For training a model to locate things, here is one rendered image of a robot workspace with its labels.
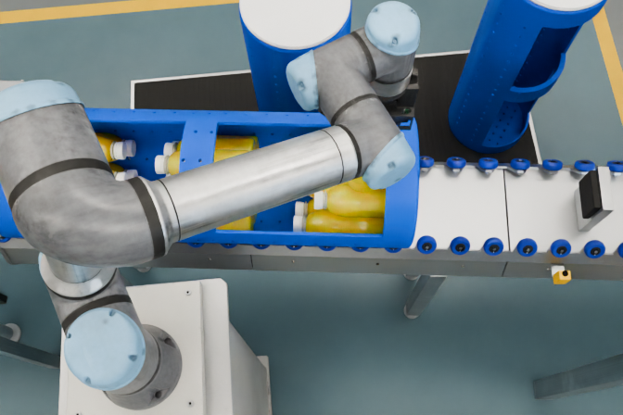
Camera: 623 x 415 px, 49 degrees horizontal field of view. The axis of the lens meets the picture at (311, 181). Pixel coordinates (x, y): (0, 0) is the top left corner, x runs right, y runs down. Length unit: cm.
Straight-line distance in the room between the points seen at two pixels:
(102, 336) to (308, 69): 52
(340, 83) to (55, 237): 41
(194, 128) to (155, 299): 35
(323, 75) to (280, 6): 84
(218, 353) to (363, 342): 121
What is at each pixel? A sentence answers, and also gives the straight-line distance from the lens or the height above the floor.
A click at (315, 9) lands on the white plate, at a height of 104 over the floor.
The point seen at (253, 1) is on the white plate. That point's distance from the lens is 178.
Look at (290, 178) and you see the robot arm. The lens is 82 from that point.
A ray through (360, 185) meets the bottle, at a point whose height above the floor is 117.
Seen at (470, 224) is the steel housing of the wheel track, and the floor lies 93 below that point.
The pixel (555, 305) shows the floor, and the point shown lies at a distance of 264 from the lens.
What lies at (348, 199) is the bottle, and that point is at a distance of 141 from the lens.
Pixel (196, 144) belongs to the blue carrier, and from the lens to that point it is 138.
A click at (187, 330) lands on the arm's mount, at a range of 133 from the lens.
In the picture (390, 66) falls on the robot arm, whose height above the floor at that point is 163.
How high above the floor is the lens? 247
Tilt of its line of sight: 69 degrees down
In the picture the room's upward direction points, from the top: 3 degrees counter-clockwise
